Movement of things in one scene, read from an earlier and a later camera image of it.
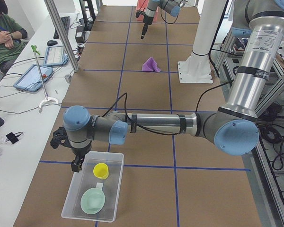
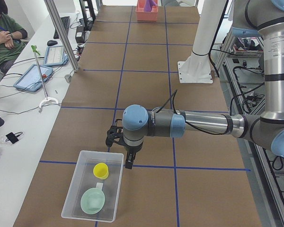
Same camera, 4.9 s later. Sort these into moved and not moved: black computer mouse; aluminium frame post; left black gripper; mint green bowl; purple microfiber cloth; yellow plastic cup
Moved: purple microfiber cloth; left black gripper
Not moved: yellow plastic cup; mint green bowl; aluminium frame post; black computer mouse
